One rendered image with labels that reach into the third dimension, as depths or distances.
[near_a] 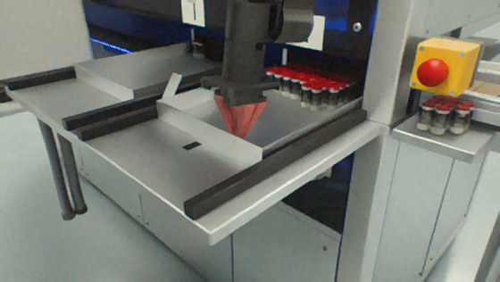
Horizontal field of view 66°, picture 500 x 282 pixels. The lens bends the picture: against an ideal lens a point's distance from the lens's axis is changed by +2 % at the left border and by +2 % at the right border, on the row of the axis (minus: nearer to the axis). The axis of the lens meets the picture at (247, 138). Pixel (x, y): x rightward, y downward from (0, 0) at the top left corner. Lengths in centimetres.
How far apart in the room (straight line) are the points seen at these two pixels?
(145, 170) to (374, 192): 44
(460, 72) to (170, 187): 44
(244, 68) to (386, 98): 28
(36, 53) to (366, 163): 101
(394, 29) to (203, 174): 38
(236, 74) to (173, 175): 16
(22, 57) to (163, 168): 85
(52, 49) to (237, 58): 92
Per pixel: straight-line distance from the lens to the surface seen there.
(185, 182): 52
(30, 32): 133
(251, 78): 52
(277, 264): 109
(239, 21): 51
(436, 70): 62
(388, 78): 69
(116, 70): 103
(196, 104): 76
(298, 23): 56
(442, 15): 78
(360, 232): 85
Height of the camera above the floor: 116
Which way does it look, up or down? 27 degrees down
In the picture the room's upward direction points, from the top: straight up
